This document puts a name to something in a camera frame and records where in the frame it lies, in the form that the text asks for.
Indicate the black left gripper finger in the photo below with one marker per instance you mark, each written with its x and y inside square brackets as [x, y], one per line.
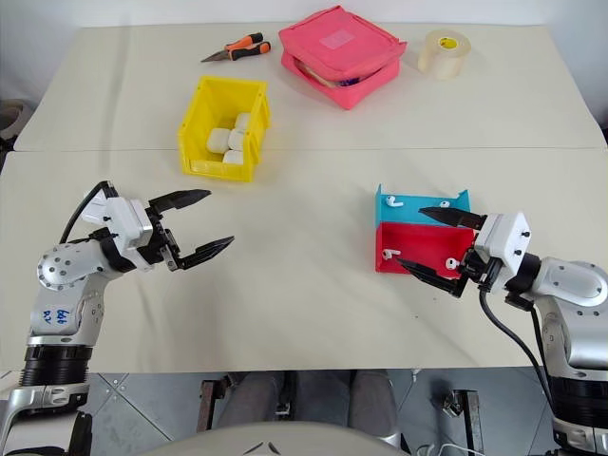
[183, 198]
[204, 251]

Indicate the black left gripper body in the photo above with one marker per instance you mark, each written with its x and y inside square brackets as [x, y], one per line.
[164, 247]

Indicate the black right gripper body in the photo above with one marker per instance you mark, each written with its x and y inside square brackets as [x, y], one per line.
[484, 273]

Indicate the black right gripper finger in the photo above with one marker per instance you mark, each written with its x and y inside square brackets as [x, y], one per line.
[439, 279]
[456, 218]

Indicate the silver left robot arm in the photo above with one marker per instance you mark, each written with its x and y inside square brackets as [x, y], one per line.
[57, 271]

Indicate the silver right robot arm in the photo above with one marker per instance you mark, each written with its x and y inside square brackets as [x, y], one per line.
[575, 285]

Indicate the yellow plastic bin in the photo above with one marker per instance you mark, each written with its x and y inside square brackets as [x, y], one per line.
[199, 123]

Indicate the red plastic tray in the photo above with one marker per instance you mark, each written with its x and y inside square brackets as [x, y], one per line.
[423, 247]

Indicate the blue plastic tray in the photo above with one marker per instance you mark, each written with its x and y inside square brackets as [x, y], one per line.
[413, 214]

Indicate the dark grey rounded shape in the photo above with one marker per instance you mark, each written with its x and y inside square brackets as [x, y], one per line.
[254, 394]
[373, 396]

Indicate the beige tape roll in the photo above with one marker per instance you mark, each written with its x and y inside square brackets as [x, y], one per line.
[444, 57]

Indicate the small purple item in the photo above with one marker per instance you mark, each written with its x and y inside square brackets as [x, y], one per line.
[347, 81]

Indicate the pink fabric zip pouch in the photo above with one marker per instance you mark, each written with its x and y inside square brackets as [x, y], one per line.
[342, 52]

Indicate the beige rounded robot torso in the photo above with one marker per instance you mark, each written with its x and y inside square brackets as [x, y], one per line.
[285, 439]

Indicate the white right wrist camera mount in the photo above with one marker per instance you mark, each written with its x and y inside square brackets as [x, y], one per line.
[503, 237]

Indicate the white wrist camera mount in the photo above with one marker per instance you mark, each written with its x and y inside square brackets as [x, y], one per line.
[124, 223]
[503, 237]

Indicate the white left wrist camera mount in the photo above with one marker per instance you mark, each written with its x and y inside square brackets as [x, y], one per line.
[124, 223]

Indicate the rusty metal bracket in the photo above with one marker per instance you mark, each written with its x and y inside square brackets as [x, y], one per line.
[211, 404]
[468, 418]

